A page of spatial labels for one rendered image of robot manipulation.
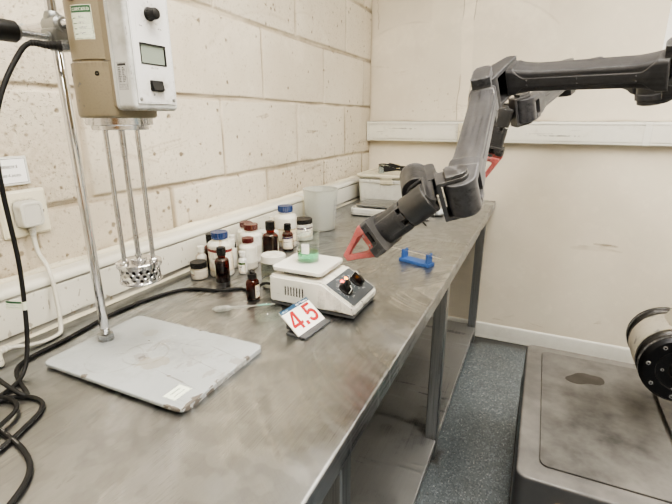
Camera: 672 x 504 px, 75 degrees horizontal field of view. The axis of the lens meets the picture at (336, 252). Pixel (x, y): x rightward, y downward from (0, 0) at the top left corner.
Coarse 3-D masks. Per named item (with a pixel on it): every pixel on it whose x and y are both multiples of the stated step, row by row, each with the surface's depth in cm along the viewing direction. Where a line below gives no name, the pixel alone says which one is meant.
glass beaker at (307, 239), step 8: (296, 232) 94; (304, 232) 93; (312, 232) 98; (296, 240) 95; (304, 240) 93; (312, 240) 94; (304, 248) 94; (312, 248) 94; (304, 256) 94; (312, 256) 95
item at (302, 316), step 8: (304, 304) 88; (288, 312) 84; (296, 312) 85; (304, 312) 86; (312, 312) 88; (288, 320) 82; (296, 320) 84; (304, 320) 85; (312, 320) 86; (296, 328) 82; (304, 328) 83
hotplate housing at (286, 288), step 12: (276, 276) 94; (288, 276) 93; (300, 276) 93; (312, 276) 92; (324, 276) 93; (336, 276) 94; (276, 288) 94; (288, 288) 93; (300, 288) 92; (312, 288) 90; (324, 288) 89; (276, 300) 96; (288, 300) 94; (312, 300) 91; (324, 300) 90; (336, 300) 89; (360, 300) 91; (324, 312) 91; (336, 312) 90; (348, 312) 88
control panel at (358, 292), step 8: (344, 272) 97; (352, 272) 99; (336, 280) 93; (344, 280) 94; (336, 288) 90; (360, 288) 95; (368, 288) 96; (344, 296) 89; (352, 296) 91; (360, 296) 92; (352, 304) 88
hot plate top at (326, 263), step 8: (296, 256) 100; (320, 256) 100; (328, 256) 100; (280, 264) 95; (288, 264) 95; (296, 264) 95; (304, 264) 95; (312, 264) 95; (320, 264) 95; (328, 264) 95; (336, 264) 96; (296, 272) 92; (304, 272) 91; (312, 272) 90; (320, 272) 90
